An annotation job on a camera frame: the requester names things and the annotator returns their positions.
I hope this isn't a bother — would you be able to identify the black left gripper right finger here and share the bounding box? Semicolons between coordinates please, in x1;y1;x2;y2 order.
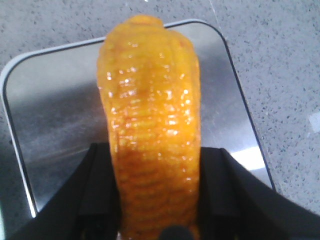
198;147;320;240

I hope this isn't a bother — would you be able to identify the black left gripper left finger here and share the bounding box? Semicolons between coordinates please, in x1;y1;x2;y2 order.
11;143;121;240

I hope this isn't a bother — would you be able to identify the orange plastic corn cob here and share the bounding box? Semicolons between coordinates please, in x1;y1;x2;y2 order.
96;15;201;240

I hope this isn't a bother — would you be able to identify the silver digital kitchen scale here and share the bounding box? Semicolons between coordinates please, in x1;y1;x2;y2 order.
0;19;274;217

